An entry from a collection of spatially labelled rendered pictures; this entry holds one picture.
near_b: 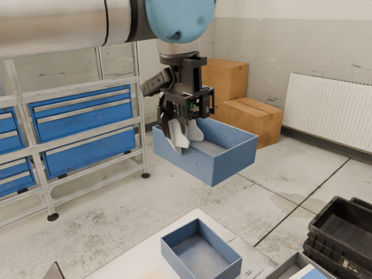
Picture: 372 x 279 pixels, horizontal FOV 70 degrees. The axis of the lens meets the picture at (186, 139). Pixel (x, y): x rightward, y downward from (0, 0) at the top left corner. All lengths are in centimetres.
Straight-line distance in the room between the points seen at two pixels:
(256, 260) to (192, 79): 64
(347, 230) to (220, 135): 94
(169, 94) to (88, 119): 160
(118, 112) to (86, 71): 88
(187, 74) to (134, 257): 63
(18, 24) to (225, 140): 53
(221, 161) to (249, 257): 46
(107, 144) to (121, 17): 195
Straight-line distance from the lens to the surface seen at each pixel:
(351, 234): 146
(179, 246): 92
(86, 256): 192
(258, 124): 290
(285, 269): 77
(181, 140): 52
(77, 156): 211
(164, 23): 26
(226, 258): 89
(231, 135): 66
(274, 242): 198
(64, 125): 200
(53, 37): 25
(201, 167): 54
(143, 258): 91
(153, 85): 53
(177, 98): 46
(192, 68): 44
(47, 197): 216
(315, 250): 131
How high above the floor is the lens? 139
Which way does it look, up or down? 26 degrees down
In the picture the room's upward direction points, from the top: straight up
